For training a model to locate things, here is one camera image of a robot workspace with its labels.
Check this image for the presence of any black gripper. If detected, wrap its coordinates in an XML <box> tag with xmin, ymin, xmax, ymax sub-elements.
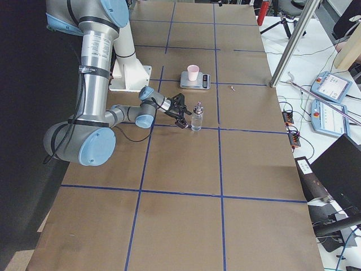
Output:
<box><xmin>165</xmin><ymin>93</ymin><xmax>192</xmax><ymax>129</ymax></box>

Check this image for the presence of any clear glass sauce bottle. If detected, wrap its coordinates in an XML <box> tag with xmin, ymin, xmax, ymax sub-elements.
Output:
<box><xmin>191</xmin><ymin>101</ymin><xmax>204</xmax><ymax>131</ymax></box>

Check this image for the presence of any pink plastic cup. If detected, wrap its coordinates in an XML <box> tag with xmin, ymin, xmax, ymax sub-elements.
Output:
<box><xmin>187</xmin><ymin>64</ymin><xmax>200</xmax><ymax>81</ymax></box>

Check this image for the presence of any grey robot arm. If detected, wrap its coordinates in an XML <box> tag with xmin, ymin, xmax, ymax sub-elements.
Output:
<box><xmin>43</xmin><ymin>1</ymin><xmax>189</xmax><ymax>166</ymax></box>

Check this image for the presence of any silver digital kitchen scale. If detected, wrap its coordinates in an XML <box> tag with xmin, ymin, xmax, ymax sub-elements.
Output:
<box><xmin>180</xmin><ymin>71</ymin><xmax>210</xmax><ymax>90</ymax></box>

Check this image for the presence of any lower blue teach pendant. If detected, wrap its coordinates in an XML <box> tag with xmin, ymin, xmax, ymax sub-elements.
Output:
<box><xmin>311</xmin><ymin>99</ymin><xmax>350</xmax><ymax>137</ymax></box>

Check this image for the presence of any blue teach pendant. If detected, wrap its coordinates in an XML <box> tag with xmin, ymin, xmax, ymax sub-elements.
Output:
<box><xmin>310</xmin><ymin>71</ymin><xmax>352</xmax><ymax>103</ymax></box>
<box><xmin>311</xmin><ymin>99</ymin><xmax>350</xmax><ymax>137</ymax></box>

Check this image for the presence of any red cylinder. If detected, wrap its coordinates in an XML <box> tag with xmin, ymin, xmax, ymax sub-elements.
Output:
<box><xmin>257</xmin><ymin>0</ymin><xmax>270</xmax><ymax>26</ymax></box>

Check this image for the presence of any black box with label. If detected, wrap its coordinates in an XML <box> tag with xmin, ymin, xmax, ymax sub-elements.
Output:
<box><xmin>295</xmin><ymin>156</ymin><xmax>333</xmax><ymax>203</ymax></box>

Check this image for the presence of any upper blue teach pendant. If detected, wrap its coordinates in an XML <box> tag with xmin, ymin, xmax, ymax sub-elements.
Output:
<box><xmin>310</xmin><ymin>71</ymin><xmax>352</xmax><ymax>103</ymax></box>

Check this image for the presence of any black monitor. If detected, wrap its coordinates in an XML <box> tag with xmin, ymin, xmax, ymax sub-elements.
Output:
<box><xmin>311</xmin><ymin>134</ymin><xmax>360</xmax><ymax>212</ymax></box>

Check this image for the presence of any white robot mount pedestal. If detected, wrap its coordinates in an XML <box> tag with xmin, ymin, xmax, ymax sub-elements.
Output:
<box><xmin>109</xmin><ymin>23</ymin><xmax>152</xmax><ymax>92</ymax></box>

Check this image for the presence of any aluminium frame post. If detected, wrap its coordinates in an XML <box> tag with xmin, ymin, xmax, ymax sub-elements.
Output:
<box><xmin>270</xmin><ymin>0</ymin><xmax>320</xmax><ymax>88</ymax></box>

